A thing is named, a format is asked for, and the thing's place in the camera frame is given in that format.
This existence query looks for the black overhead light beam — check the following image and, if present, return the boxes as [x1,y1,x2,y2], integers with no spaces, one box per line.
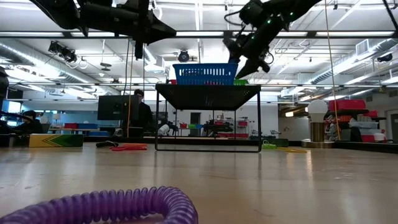
[0,30,398,40]

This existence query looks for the blue plastic basket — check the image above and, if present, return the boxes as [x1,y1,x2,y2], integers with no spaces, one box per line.
[172,63,239,86]

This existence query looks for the green coil keychain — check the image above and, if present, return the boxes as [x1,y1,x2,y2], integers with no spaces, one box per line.
[262,139,277,151]

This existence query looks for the black perforated metal shelf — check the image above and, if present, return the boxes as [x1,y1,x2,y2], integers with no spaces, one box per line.
[154,83,262,153]

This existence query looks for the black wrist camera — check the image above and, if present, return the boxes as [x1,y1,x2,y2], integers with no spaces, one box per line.
[238,0,272,29]

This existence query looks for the black coil keychain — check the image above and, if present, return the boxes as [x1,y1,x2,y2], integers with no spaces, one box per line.
[95,140,119,149]

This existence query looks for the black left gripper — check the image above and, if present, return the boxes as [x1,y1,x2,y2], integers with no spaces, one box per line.
[79,0,177,60]

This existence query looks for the purple coil keychain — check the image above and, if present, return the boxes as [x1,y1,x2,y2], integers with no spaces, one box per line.
[0,185,199,224]

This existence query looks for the yellow hanging cable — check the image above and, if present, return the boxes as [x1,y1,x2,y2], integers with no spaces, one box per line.
[126,39,135,138]
[323,0,343,141]

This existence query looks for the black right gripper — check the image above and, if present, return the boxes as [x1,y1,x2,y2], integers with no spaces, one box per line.
[222,16,292,79]

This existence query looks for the red storage bins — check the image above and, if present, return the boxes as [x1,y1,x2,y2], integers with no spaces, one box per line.
[328,99,367,111]

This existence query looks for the black ceiling spotlight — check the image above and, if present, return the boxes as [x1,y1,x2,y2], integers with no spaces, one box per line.
[177,49,190,63]
[48,40,78,64]
[376,52,394,63]

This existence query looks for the red rubber band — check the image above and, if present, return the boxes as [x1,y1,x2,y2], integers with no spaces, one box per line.
[109,145,149,152]

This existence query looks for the person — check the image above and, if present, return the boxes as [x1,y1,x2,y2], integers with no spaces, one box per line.
[132,88,155,138]
[14,110,44,134]

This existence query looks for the white ceiling cable loops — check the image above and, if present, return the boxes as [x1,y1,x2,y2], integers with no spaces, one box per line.
[66,55,90,70]

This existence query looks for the black monitor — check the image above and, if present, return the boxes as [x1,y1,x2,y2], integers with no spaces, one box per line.
[97,95,140,121]

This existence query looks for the green yellow crayon box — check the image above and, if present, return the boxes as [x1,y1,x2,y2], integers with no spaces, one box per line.
[29,133,84,148]
[267,138,290,148]

